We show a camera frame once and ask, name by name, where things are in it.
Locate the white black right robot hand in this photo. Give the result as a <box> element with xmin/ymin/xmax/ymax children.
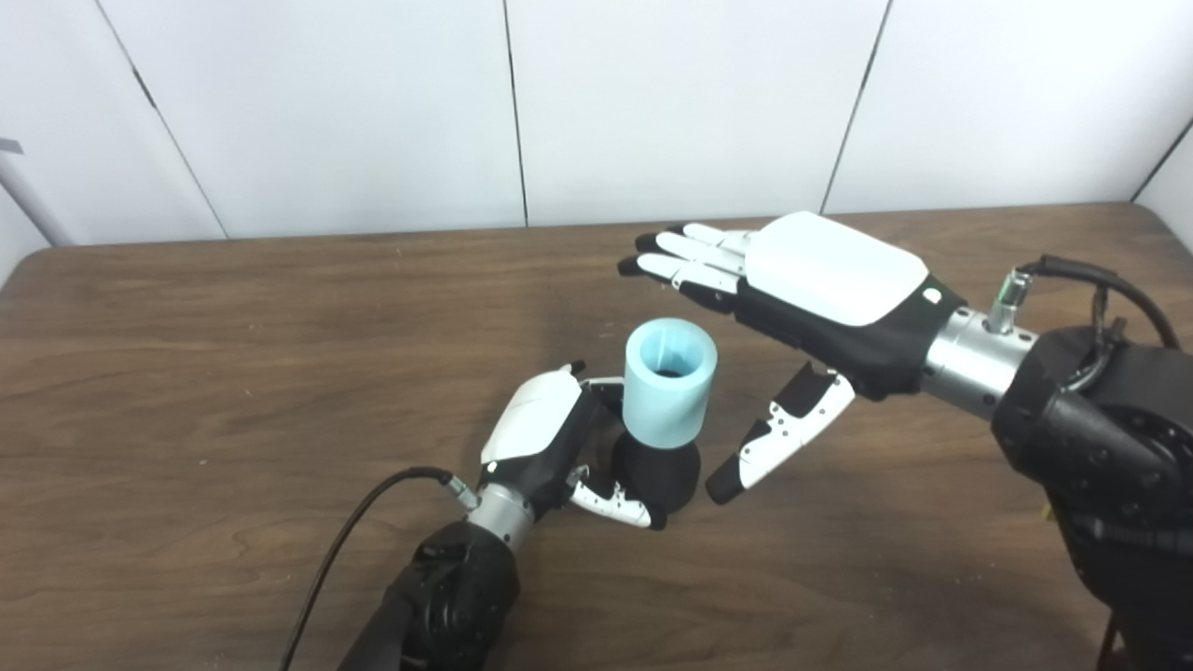
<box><xmin>617</xmin><ymin>211</ymin><xmax>966</xmax><ymax>506</ymax></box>

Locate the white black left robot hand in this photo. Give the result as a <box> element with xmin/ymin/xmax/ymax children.
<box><xmin>478</xmin><ymin>360</ymin><xmax>653</xmax><ymax>530</ymax></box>

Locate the light-blue hose piece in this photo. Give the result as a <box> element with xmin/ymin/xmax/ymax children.
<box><xmin>624</xmin><ymin>317</ymin><xmax>719</xmax><ymax>450</ymax></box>

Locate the black nozzle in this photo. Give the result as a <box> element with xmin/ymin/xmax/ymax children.
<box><xmin>610</xmin><ymin>431</ymin><xmax>702</xmax><ymax>530</ymax></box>

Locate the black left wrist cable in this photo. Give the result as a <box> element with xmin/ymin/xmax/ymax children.
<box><xmin>278</xmin><ymin>466</ymin><xmax>481</xmax><ymax>671</ymax></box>

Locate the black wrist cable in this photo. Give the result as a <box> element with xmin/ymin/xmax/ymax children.
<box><xmin>988</xmin><ymin>254</ymin><xmax>1185</xmax><ymax>392</ymax></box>
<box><xmin>278</xmin><ymin>466</ymin><xmax>481</xmax><ymax>671</ymax></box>

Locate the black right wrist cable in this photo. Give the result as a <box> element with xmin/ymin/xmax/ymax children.
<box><xmin>988</xmin><ymin>254</ymin><xmax>1185</xmax><ymax>392</ymax></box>

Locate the white corner post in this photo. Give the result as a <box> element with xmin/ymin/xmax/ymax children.
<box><xmin>0</xmin><ymin>149</ymin><xmax>74</xmax><ymax>248</ymax></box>

